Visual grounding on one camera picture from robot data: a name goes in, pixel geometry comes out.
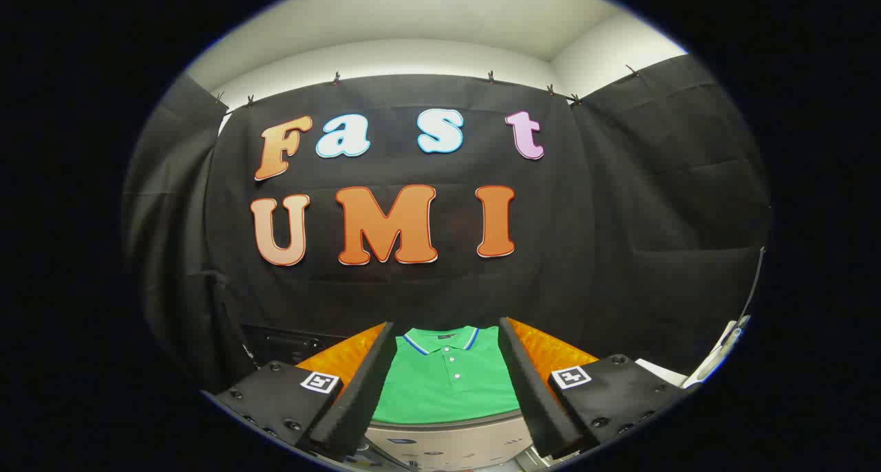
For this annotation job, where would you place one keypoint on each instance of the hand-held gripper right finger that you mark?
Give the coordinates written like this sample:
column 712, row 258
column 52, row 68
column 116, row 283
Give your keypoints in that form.
column 530, row 382

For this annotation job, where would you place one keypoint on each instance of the green polo shirt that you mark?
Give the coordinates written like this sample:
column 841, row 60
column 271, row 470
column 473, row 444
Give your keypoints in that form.
column 447, row 389

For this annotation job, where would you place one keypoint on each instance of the grey appliance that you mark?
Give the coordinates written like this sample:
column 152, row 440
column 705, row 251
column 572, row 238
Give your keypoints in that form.
column 447, row 444

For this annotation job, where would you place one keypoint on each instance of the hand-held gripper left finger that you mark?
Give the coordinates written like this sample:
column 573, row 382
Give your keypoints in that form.
column 368, row 382

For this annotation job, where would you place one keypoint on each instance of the white panel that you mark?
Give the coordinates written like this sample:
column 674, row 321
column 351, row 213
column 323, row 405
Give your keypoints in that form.
column 661, row 372

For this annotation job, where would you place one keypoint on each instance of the black backdrop cloth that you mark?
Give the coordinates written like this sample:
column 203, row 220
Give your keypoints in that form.
column 413, row 293

